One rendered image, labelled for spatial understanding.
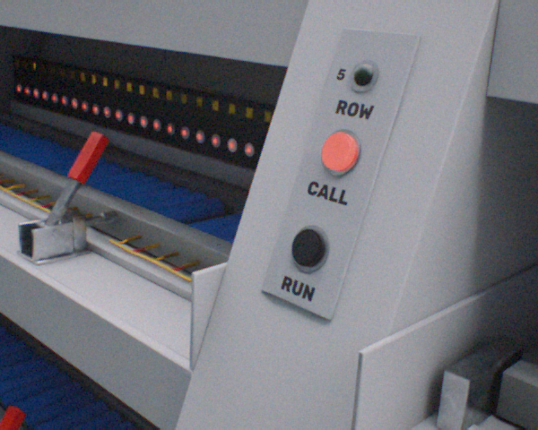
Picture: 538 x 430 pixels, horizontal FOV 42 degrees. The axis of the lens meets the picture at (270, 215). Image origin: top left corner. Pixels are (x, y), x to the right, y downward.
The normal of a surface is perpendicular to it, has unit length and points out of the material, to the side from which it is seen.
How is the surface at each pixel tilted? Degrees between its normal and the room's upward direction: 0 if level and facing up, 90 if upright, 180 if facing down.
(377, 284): 90
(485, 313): 90
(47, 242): 90
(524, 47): 110
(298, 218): 90
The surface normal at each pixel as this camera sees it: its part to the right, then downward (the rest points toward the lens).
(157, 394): -0.70, 0.17
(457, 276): 0.71, 0.25
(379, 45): -0.64, -0.18
